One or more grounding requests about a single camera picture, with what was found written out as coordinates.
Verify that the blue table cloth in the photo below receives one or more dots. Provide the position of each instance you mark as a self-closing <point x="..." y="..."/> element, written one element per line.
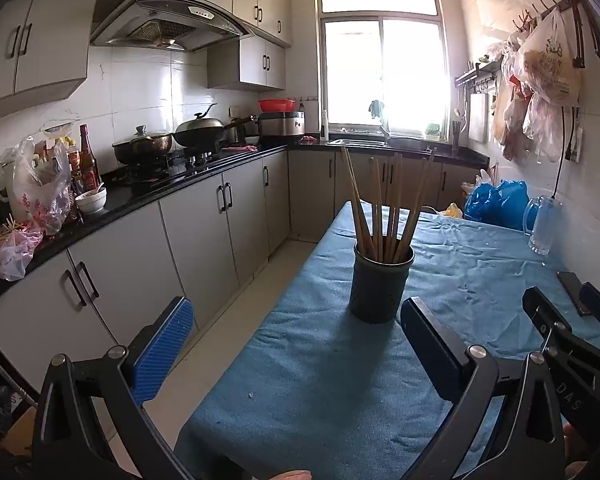
<point x="380" y="385"/>

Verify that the grey base cabinets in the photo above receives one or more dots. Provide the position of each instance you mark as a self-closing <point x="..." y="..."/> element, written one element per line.
<point x="200" y="240"/>

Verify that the pink white plastic bag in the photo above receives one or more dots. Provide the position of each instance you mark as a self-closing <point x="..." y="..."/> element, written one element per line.
<point x="12" y="255"/>

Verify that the steel kettle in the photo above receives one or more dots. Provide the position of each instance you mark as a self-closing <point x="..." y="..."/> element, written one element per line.
<point x="236" y="132"/>

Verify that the black smartphone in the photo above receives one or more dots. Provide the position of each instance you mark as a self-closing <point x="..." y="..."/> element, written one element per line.
<point x="574" y="292"/>

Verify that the white red-printed plastic bag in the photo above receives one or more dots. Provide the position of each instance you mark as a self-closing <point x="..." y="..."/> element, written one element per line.
<point x="37" y="195"/>

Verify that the person's right hand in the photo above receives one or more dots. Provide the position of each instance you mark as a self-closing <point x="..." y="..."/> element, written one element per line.
<point x="576" y="442"/>

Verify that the pink dish cloth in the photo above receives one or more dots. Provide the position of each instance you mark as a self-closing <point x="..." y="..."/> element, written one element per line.
<point x="241" y="148"/>
<point x="310" y="139"/>

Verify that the silver rice cooker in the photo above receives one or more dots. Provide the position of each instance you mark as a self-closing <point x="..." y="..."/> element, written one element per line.
<point x="281" y="126"/>

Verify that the bunch of wooden chopsticks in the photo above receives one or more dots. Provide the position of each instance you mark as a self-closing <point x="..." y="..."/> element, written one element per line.
<point x="394" y="220"/>

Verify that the green hanging cloth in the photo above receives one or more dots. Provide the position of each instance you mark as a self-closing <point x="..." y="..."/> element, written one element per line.
<point x="378" y="110"/>

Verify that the yellow plastic bag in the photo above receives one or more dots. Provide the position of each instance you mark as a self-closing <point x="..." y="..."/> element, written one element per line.
<point x="452" y="210"/>

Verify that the clear glass mug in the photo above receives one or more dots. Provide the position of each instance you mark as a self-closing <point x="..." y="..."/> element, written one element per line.
<point x="544" y="227"/>

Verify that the steel range hood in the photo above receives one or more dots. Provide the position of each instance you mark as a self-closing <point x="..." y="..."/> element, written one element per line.
<point x="170" y="22"/>

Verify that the blue plastic bag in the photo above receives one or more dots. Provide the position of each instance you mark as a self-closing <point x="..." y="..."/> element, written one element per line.
<point x="500" y="205"/>

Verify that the white ceramic bowl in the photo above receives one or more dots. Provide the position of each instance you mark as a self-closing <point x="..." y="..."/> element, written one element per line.
<point x="91" y="202"/>

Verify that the white power socket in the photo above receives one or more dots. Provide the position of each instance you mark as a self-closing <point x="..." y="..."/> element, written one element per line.
<point x="576" y="146"/>

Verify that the white cutting board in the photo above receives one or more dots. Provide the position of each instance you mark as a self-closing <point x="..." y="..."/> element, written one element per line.
<point x="478" y="117"/>

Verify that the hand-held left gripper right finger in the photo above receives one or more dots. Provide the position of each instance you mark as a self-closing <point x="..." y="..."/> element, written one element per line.
<point x="430" y="347"/>

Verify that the cardboard box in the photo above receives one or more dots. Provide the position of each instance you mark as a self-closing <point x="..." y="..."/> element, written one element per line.
<point x="19" y="432"/>

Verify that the dark grey perforated utensil holder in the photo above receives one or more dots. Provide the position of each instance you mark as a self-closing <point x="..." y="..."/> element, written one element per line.
<point x="380" y="290"/>

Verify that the bundle of bamboo skewers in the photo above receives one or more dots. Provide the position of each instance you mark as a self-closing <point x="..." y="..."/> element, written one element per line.
<point x="11" y="224"/>

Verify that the grey wall cabinet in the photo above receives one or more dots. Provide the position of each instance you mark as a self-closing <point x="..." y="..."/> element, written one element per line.
<point x="40" y="45"/>
<point x="252" y="62"/>

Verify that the steel cutlery holder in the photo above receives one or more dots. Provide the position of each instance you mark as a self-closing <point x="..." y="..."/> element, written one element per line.
<point x="456" y="134"/>

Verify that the steel cooking pot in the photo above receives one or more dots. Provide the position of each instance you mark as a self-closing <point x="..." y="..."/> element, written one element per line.
<point x="142" y="146"/>

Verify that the printed translucent plastic bag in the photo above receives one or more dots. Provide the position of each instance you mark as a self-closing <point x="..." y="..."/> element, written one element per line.
<point x="547" y="65"/>

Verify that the steel faucet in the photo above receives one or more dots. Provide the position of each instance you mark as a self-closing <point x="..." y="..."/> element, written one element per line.
<point x="383" y="133"/>

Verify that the black wall rack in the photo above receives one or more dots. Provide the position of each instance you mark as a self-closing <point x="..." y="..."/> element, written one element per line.
<point x="477" y="72"/>

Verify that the black gas stove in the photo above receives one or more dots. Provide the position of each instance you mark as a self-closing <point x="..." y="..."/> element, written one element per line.
<point x="180" y="160"/>

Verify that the black kitchen countertop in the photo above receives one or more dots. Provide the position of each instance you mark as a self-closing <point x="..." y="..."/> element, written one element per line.
<point x="130" y="199"/>

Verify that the kitchen window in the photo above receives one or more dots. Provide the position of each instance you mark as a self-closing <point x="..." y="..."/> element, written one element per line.
<point x="385" y="70"/>

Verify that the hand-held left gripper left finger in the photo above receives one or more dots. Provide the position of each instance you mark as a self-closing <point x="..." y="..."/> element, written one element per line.
<point x="162" y="345"/>

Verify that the small green container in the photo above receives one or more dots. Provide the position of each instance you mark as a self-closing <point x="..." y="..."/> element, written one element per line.
<point x="432" y="132"/>

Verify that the white dish soap bottle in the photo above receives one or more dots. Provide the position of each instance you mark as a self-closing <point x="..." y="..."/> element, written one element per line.
<point x="324" y="127"/>

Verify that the dark wall hook rail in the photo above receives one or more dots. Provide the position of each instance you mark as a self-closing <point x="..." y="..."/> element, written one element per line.
<point x="587" y="25"/>

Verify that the black wok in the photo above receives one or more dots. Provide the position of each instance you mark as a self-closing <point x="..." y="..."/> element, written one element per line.
<point x="200" y="130"/>

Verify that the bunch of hanging plastic bags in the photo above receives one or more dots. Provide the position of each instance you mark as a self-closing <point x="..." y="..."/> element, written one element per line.
<point x="525" y="120"/>

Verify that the person's left hand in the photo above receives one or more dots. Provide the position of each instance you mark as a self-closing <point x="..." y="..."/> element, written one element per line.
<point x="292" y="475"/>

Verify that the brown sauce bottle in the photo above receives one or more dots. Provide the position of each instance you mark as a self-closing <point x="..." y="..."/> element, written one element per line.
<point x="87" y="162"/>

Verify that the steel kitchen sink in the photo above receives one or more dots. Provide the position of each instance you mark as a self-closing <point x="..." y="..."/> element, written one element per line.
<point x="360" y="142"/>

